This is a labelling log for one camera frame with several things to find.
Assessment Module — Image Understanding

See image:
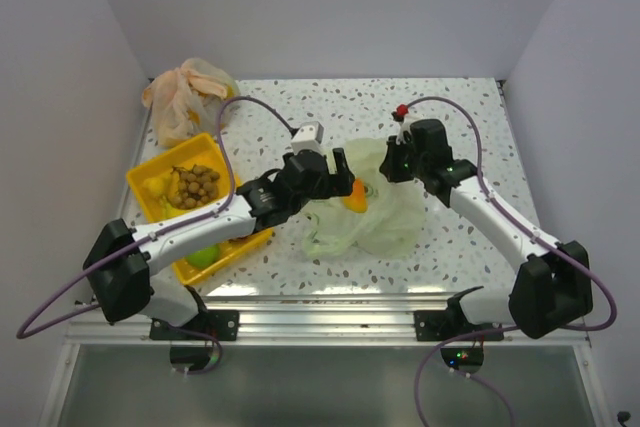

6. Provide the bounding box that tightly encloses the orange yellow mango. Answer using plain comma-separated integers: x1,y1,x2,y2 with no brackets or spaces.
342,178,368,214

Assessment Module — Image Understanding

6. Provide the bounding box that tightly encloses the green knotted plastic bag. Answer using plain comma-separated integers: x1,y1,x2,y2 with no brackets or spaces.
302,138,426,258

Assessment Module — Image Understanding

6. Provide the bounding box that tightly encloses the bunch of longan fruit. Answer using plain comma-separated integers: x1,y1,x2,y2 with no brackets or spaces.
168,164,221,210

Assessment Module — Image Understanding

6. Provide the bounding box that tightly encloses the green apple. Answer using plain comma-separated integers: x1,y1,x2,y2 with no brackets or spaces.
185,245,220,270

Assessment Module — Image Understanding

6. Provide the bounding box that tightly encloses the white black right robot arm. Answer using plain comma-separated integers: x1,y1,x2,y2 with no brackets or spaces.
380,118,593,340

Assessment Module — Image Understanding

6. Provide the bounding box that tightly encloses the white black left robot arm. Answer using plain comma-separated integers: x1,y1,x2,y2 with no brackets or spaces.
84,148,355,340

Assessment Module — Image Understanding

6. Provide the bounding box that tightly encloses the orange plastic bag with fruit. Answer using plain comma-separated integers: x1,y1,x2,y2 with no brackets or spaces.
141,58,240,148

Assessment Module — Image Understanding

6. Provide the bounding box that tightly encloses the yellow plastic tray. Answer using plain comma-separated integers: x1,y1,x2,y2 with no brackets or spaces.
126,133,274,286

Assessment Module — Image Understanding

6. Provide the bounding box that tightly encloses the yellow pear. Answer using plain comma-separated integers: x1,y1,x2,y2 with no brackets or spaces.
142,176,168,199

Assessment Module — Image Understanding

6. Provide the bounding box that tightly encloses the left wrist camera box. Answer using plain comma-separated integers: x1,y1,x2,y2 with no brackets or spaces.
291,121,324,155

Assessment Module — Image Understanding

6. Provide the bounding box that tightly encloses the aluminium rail frame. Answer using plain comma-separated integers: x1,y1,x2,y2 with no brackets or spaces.
62,77,609,427

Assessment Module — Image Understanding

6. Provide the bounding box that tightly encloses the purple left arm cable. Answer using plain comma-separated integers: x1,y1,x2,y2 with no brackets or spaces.
17,95,301,373

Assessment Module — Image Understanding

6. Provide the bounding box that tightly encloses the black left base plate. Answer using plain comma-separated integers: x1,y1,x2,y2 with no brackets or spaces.
149,309,240,342

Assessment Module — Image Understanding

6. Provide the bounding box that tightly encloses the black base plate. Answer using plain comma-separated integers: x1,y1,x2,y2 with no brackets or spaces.
413,310,494,342
149,309,240,342

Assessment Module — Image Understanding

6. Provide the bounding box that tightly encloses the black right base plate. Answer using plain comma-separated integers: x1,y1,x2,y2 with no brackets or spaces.
413,310,494,342

